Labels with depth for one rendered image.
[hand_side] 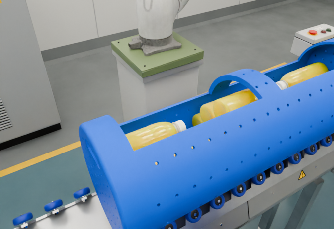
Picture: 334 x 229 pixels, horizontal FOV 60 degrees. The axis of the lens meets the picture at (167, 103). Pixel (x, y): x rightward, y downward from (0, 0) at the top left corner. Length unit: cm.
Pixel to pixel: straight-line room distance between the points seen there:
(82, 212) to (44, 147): 165
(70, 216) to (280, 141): 57
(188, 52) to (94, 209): 76
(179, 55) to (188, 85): 19
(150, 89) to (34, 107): 127
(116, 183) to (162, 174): 9
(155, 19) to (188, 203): 81
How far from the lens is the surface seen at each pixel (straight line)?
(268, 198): 97
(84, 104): 279
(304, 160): 103
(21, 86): 225
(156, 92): 130
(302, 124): 80
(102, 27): 367
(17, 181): 230
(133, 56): 127
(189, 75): 137
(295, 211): 159
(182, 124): 76
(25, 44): 213
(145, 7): 124
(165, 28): 127
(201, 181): 62
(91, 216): 84
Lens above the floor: 163
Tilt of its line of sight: 37 degrees down
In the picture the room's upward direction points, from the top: straight up
